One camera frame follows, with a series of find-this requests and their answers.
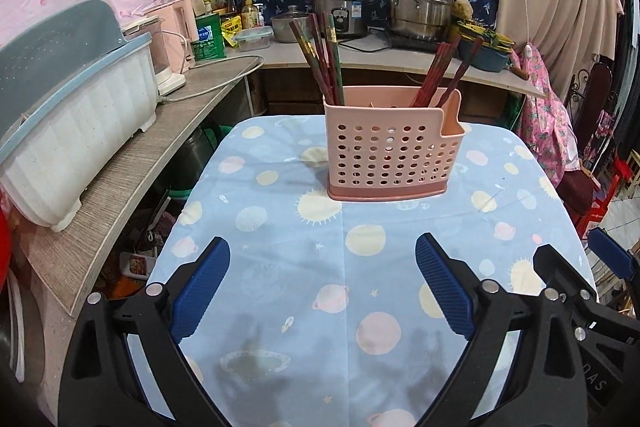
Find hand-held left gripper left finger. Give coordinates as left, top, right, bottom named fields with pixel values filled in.
left=59, top=236, right=232, bottom=427

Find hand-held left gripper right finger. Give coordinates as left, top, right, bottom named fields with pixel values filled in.
left=415, top=233, right=589, bottom=427

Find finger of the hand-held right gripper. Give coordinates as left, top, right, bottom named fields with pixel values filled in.
left=532, top=244, right=602, bottom=324
left=587, top=228, right=640, bottom=294

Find pink perforated utensil basket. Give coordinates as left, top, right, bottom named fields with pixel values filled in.
left=322, top=85, right=468, bottom=202

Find dark brown chopstick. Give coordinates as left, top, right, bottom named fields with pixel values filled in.
left=439, top=38, right=485, bottom=106

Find bright red chopstick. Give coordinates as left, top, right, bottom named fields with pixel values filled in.
left=420, top=42, right=454, bottom=106

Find green chopstick with gold band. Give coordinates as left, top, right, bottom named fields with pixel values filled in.
left=327, top=14, right=346, bottom=105

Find brown chopstick with gold band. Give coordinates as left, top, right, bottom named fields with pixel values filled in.
left=289, top=21, right=335, bottom=105

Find red chopstick with gold band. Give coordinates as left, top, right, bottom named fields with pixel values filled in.
left=307, top=13, right=337, bottom=105

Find red plastic stool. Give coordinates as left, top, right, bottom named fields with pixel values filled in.
left=575, top=157, right=637, bottom=239

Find snack packet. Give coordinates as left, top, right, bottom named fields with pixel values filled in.
left=119, top=251, right=154, bottom=281

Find dark metal chair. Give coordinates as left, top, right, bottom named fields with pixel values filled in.
left=555, top=62, right=617, bottom=224

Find blue planet print tablecloth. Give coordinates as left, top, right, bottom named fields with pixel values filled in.
left=125, top=109, right=599, bottom=427

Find steel pot under shelf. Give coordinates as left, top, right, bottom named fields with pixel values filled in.
left=169, top=123, right=227, bottom=198

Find grey wood-grain shelf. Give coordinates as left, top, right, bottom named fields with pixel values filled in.
left=30, top=54, right=266, bottom=319

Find pink floral cloth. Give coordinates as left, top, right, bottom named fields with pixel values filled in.
left=510, top=42, right=582, bottom=188

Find dark hanging clothes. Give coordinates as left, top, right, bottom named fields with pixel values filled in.
left=595, top=0, right=640, bottom=160

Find white dish drainer box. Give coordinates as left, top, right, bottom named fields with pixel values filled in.
left=0, top=0, right=160, bottom=234

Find blue ceramic dishes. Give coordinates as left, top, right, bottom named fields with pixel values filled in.
left=457, top=22, right=517, bottom=74

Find black induction cooker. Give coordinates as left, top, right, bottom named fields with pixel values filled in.
left=382, top=32, right=454, bottom=54

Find green can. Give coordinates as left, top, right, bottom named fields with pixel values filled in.
left=192, top=12, right=229, bottom=62

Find clear food container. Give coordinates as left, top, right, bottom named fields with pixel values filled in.
left=235, top=27, right=275, bottom=53

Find yellow packet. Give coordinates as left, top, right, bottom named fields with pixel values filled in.
left=220, top=17, right=247, bottom=50

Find brown potato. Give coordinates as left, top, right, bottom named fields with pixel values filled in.
left=452, top=0, right=475, bottom=26

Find steel pot with lid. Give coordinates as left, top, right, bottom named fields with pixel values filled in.
left=270, top=5, right=312, bottom=45

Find yellow pump bottle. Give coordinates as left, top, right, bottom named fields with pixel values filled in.
left=240, top=0, right=264, bottom=30

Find stacked steel steamer pot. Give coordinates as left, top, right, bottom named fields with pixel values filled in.
left=387, top=0, right=457, bottom=42

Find steel rice cooker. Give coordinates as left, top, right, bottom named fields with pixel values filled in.
left=312, top=0, right=370, bottom=42

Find white power cable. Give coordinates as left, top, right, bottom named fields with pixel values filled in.
left=157, top=54, right=266, bottom=106

